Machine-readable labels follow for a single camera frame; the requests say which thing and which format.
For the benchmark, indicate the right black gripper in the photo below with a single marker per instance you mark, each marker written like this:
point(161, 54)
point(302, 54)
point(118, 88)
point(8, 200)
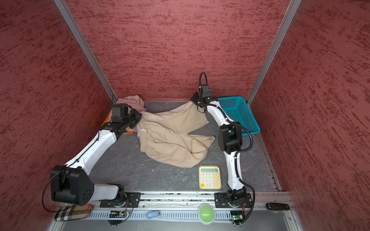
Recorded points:
point(194, 98)

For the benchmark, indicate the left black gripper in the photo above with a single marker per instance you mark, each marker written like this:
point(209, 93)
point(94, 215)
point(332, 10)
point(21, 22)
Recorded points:
point(138, 115)

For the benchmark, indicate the pink shorts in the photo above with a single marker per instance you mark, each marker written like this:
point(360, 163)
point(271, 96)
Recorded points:
point(136, 102)

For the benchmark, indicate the rainbow striped shorts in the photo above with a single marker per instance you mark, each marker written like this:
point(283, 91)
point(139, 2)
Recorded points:
point(108, 119)

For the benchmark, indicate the beige shorts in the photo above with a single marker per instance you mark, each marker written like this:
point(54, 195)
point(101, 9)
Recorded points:
point(165, 138)

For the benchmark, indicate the teal plastic basket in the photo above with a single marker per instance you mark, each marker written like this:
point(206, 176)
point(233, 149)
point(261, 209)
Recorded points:
point(237, 109)

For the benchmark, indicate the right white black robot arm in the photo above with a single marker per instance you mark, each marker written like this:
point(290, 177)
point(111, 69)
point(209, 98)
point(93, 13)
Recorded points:
point(230, 142)

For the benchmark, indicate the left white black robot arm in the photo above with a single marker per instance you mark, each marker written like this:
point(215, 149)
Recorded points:
point(71, 184)

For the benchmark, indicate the cream yellow calculator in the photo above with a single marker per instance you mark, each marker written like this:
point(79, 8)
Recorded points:
point(209, 178)

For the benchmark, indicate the left small circuit board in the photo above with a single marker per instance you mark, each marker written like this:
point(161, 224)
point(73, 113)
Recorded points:
point(117, 217)

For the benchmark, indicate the small circuit board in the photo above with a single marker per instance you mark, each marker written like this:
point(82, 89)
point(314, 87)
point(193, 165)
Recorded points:
point(236, 217)
point(117, 217)

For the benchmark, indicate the small blue grey eraser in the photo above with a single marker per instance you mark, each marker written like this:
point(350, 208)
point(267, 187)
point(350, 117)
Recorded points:
point(153, 214)

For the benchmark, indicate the plaid glasses case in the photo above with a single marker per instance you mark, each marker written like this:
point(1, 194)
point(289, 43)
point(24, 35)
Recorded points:
point(73, 213)

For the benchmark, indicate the green round push button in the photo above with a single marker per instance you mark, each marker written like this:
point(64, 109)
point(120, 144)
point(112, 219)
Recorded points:
point(206, 214)

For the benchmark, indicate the right small circuit board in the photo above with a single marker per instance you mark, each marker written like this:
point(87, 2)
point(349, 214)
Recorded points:
point(236, 217)

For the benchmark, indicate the black remote device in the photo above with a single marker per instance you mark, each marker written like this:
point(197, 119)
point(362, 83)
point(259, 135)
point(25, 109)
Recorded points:
point(277, 206)

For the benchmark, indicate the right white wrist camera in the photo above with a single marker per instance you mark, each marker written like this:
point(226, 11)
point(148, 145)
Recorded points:
point(204, 91)

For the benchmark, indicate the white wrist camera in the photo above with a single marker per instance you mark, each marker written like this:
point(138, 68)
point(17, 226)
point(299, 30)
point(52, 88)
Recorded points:
point(204, 91)
point(121, 113)

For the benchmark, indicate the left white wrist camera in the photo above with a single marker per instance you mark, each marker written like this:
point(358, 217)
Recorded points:
point(121, 113)

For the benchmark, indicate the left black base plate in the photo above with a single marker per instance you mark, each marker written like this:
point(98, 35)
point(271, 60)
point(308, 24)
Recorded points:
point(129, 200)

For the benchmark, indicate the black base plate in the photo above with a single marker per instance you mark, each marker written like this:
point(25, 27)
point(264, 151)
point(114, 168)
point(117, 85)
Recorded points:
point(225, 200)
point(129, 200)

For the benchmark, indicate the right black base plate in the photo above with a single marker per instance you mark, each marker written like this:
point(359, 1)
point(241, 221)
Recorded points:
point(225, 200)

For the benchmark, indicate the left aluminium corner post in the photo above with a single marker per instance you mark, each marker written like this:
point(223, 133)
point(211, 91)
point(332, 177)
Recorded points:
point(74, 28)

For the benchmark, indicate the aluminium corner post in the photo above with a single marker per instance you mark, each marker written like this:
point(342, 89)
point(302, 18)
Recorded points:
point(282, 30)
point(74, 28)

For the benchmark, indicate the aluminium front rail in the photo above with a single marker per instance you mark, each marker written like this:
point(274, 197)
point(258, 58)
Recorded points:
point(179, 212)

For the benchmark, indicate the right aluminium corner post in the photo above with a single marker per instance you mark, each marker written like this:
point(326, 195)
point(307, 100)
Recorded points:
point(282, 30)

